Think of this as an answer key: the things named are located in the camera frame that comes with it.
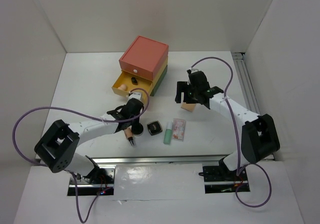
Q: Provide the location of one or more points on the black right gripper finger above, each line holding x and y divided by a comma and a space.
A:
181, 92
188, 97

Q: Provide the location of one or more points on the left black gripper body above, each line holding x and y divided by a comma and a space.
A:
134, 117

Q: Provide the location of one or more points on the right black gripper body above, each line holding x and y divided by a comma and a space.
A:
195, 91

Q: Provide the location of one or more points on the beige square palette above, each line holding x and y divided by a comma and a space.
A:
188, 107

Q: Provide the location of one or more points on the peach makeup sponge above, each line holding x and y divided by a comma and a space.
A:
123, 87

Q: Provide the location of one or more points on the yellow drawer unit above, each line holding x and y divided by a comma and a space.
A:
125, 78

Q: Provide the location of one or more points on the black orange makeup brush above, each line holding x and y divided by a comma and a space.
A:
134, 81

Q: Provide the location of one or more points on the red top drawer unit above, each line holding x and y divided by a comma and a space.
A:
144, 57

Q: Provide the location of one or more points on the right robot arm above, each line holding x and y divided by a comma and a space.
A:
257, 135

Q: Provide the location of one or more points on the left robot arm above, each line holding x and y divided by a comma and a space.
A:
57, 146

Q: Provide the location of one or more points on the black round cushion compact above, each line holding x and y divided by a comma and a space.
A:
137, 129

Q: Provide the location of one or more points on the beige foundation bottle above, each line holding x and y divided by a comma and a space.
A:
129, 136

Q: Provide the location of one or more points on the black square gold compact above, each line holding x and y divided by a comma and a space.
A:
154, 128

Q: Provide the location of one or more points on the green bottom drawer unit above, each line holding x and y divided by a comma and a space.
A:
157, 85

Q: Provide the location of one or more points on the mint green bottle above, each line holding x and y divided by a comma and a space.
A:
168, 133

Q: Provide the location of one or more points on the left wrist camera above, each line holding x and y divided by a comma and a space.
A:
135, 96

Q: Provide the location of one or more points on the front aluminium rail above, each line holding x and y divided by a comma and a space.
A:
157, 159

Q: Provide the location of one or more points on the aluminium table rail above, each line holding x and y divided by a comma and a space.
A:
242, 82

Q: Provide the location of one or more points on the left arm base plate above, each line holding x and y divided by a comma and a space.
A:
103, 185

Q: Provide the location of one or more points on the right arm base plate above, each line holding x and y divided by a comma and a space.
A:
218, 181

